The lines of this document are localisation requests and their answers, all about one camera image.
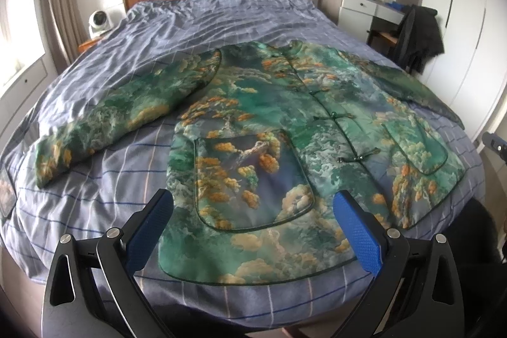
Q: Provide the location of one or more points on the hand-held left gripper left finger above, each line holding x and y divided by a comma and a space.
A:
152, 227

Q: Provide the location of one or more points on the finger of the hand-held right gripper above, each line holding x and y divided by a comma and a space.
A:
497, 146

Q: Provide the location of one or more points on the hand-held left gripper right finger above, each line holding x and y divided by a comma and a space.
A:
358, 231

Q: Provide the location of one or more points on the green printed padded jacket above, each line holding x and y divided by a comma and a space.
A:
277, 116

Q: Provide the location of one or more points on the white wardrobe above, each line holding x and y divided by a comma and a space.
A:
467, 25

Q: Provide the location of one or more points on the black jacket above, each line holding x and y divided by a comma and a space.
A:
420, 33

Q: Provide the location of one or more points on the printed cloth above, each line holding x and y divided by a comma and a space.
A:
6, 191

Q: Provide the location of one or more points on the wooden chair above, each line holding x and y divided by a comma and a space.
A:
390, 39

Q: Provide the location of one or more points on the blue item on desk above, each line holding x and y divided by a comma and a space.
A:
396, 5

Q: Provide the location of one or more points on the white low cabinet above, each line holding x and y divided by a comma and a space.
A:
23, 100

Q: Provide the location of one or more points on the wooden nightstand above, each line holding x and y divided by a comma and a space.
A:
89, 44

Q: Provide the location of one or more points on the white desk with drawers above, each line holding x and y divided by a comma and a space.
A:
356, 7

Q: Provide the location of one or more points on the blue checked duvet bed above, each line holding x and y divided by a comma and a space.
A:
158, 29

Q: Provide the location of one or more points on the white round fan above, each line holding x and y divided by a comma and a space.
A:
98, 23

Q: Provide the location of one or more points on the window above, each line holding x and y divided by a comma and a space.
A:
19, 17

